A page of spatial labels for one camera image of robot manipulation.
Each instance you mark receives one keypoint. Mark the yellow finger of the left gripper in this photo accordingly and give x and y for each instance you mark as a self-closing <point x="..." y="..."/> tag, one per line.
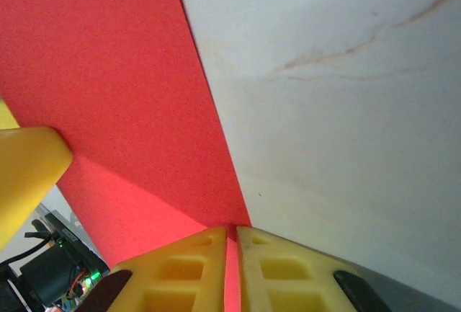
<point x="5" y="117"/>
<point x="29" y="168"/>

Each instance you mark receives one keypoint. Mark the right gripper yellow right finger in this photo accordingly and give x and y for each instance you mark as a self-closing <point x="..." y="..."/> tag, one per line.
<point x="248" y="276"/>

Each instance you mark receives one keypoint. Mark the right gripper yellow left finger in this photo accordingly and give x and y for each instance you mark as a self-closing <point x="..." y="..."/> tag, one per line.
<point x="212" y="272"/>

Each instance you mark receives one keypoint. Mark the red paper sheet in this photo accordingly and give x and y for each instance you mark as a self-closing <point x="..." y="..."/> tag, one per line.
<point x="108" y="56"/>

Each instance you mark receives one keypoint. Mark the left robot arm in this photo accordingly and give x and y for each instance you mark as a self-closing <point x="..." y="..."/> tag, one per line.
<point x="47" y="272"/>

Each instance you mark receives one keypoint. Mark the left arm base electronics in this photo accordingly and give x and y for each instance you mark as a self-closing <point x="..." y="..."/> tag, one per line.
<point x="81" y="281"/>

